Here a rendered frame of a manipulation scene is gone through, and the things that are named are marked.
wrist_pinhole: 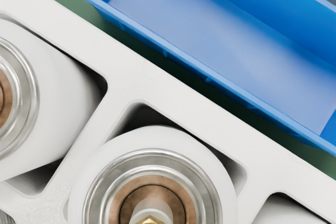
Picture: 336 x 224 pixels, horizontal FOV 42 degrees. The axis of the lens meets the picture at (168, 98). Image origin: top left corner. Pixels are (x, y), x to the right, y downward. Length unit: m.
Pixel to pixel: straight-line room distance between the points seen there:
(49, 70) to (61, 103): 0.02
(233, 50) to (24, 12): 0.25
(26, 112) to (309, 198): 0.20
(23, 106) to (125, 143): 0.06
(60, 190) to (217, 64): 0.25
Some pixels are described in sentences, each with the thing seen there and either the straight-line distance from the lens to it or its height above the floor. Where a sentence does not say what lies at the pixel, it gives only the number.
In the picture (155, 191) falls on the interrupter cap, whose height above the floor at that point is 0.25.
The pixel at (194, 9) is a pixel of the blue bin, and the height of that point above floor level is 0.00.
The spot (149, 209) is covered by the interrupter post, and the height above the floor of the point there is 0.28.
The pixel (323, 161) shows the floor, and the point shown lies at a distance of 0.52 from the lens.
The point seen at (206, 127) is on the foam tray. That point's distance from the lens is 0.31.
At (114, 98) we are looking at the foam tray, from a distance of 0.31.
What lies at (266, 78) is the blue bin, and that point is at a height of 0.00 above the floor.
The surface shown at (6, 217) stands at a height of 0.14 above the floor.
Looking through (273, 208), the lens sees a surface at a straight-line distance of 0.36.
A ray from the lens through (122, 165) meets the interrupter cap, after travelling 0.24.
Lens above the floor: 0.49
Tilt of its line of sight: 87 degrees down
